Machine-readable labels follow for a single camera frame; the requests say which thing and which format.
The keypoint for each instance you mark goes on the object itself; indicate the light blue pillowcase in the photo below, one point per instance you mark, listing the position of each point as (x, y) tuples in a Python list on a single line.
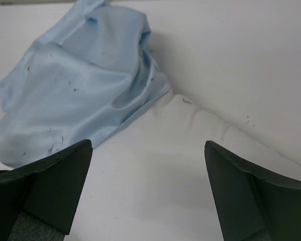
[(88, 77)]

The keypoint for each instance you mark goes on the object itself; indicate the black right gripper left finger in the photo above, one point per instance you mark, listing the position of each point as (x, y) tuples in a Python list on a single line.
[(38, 201)]

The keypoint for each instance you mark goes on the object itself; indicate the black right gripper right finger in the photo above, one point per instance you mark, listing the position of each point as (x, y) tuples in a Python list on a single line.
[(252, 202)]

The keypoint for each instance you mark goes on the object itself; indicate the white pillow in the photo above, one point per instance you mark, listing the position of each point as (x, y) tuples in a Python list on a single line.
[(235, 69)]

